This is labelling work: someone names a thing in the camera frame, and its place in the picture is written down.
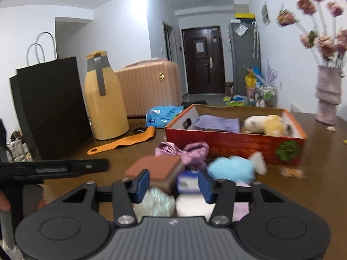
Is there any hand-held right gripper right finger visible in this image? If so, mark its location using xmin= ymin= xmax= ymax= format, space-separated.
xmin=197 ymin=169 xmax=286 ymax=226

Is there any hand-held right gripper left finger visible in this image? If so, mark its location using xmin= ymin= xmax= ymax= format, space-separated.
xmin=62 ymin=169 xmax=150 ymax=226

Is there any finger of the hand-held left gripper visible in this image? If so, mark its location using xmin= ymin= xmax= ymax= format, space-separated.
xmin=0 ymin=158 xmax=109 ymax=181

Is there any white foam block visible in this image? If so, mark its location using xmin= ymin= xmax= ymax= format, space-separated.
xmin=176 ymin=192 xmax=217 ymax=221

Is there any brown sponge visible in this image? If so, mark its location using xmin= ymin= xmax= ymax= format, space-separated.
xmin=125 ymin=155 xmax=186 ymax=194

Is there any white fluffy cloth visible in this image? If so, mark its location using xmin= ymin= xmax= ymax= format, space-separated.
xmin=133 ymin=187 xmax=177 ymax=218

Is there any blue fluffy ball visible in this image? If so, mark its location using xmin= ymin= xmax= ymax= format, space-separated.
xmin=207 ymin=156 xmax=257 ymax=183

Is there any shiny pink cloth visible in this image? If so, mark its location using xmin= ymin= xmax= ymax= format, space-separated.
xmin=154 ymin=141 xmax=210 ymax=170

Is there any light pink cloth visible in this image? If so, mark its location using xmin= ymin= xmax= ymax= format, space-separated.
xmin=233 ymin=203 xmax=250 ymax=221

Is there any red cardboard box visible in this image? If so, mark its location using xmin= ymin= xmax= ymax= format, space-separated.
xmin=164 ymin=104 xmax=308 ymax=166

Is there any white wedge sponge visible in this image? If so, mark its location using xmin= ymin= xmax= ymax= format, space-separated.
xmin=248 ymin=152 xmax=268 ymax=175

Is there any person's left hand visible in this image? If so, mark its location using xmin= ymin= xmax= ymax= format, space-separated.
xmin=0 ymin=190 xmax=12 ymax=212

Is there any orange shoehorn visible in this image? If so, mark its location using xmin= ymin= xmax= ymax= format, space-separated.
xmin=87 ymin=127 xmax=156 ymax=156

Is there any black paper bag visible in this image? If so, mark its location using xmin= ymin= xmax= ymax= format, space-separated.
xmin=9 ymin=32 xmax=94 ymax=161

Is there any purple knitted cloth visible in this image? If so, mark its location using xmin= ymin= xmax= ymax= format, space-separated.
xmin=193 ymin=114 xmax=241 ymax=134

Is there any blue wipes packet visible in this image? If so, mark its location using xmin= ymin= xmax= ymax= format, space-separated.
xmin=146 ymin=106 xmax=185 ymax=128

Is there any yellow thermos jug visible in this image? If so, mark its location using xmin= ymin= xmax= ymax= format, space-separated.
xmin=84 ymin=50 xmax=130 ymax=141

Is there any white plush toy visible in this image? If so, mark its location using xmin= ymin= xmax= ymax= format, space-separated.
xmin=243 ymin=115 xmax=269 ymax=134

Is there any orange snack wrapper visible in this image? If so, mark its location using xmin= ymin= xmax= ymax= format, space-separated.
xmin=280 ymin=166 xmax=304 ymax=180

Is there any green package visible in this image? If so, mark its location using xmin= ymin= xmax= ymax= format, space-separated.
xmin=224 ymin=95 xmax=244 ymax=107

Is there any yellow plush toy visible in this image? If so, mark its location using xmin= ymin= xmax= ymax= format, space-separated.
xmin=264 ymin=115 xmax=286 ymax=136

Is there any pink ribbed suitcase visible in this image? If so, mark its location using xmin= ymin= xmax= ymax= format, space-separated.
xmin=114 ymin=58 xmax=183 ymax=118

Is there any cluttered storage cart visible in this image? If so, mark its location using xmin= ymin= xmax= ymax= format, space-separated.
xmin=244 ymin=66 xmax=277 ymax=107

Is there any dark brown door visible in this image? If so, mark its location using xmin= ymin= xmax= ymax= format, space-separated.
xmin=181 ymin=26 xmax=226 ymax=95

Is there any purple dried flower bunch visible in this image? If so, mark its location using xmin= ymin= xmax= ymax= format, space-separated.
xmin=267 ymin=60 xmax=279 ymax=87

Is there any grey cabinet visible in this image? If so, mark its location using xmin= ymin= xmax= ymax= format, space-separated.
xmin=228 ymin=19 xmax=262 ymax=96

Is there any interior side door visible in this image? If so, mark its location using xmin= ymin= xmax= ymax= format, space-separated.
xmin=163 ymin=21 xmax=175 ymax=61

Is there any pink ribbed vase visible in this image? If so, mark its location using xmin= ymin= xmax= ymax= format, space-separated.
xmin=314 ymin=65 xmax=342 ymax=125

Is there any dried rose bouquet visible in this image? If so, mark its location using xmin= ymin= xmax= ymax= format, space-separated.
xmin=277 ymin=0 xmax=347 ymax=69

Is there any wire basket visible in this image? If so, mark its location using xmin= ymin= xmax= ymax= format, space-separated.
xmin=7 ymin=131 xmax=31 ymax=163

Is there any wall poster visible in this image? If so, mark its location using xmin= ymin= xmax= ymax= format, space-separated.
xmin=261 ymin=1 xmax=272 ymax=28

